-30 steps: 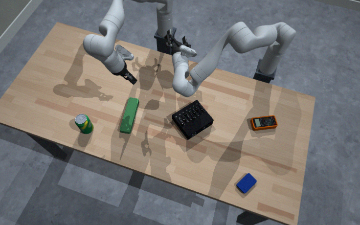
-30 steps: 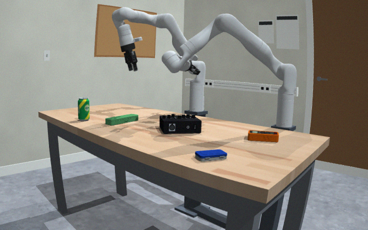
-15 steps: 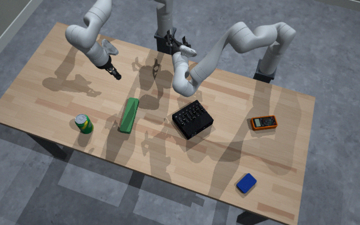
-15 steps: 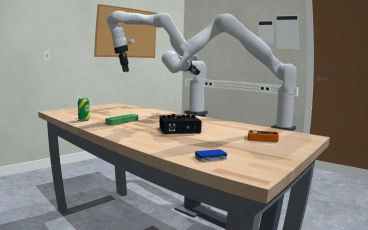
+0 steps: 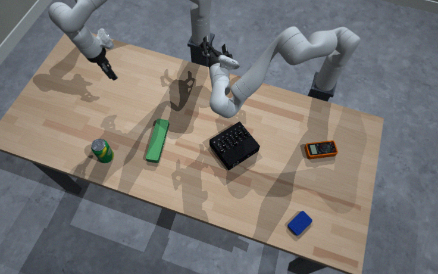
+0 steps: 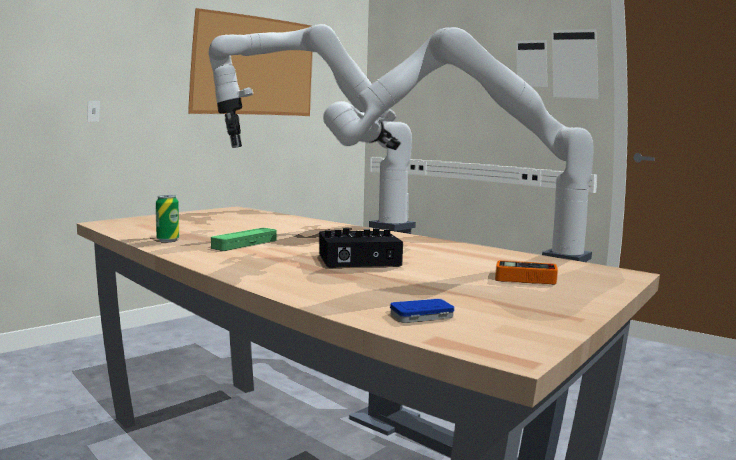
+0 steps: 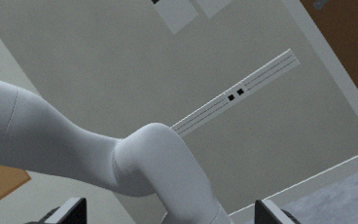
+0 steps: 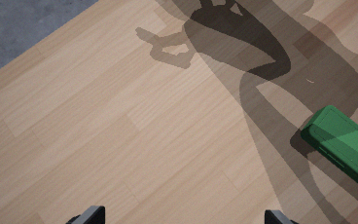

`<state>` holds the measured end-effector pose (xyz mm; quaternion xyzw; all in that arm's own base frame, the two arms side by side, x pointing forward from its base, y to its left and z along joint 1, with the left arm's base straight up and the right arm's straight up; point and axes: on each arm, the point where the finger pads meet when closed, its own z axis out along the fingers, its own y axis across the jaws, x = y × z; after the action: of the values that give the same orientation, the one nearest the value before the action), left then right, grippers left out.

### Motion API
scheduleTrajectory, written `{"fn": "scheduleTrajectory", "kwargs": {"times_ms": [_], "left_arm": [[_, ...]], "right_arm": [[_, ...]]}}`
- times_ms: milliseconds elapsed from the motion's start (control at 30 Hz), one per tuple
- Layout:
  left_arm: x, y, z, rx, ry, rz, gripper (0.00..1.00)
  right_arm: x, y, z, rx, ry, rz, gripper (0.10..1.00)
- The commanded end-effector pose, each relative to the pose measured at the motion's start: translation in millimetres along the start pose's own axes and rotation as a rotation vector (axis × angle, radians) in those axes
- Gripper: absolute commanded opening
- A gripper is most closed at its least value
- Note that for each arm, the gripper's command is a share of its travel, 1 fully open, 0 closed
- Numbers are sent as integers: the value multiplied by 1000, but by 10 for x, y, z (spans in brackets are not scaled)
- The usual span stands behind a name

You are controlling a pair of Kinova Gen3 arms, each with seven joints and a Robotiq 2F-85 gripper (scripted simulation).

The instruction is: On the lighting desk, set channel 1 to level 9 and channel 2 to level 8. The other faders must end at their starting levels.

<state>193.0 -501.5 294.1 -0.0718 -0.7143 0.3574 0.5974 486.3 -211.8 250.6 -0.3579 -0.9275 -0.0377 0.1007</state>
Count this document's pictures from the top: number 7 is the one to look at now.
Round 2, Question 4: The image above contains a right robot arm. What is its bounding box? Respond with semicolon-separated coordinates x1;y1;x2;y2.
0;81;234;224

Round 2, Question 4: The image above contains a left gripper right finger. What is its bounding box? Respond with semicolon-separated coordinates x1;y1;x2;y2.
254;200;301;224

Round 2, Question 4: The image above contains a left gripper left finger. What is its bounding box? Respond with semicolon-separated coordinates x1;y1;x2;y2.
25;198;87;224

